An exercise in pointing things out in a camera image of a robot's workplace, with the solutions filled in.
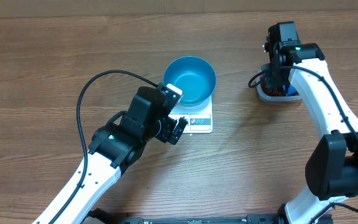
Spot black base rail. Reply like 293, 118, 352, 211
81, 208, 288, 224

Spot white digital kitchen scale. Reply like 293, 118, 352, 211
169, 96, 213, 134

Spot red adzuki beans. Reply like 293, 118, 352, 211
260, 77, 287, 96

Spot clear plastic container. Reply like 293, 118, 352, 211
255, 69, 301, 103

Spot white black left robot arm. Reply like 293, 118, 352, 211
35, 84, 187, 223

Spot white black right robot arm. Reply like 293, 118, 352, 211
262, 21, 358, 223

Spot teal metal bowl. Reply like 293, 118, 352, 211
163, 56, 217, 107

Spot blue plastic measuring scoop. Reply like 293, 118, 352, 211
285, 85, 298, 96

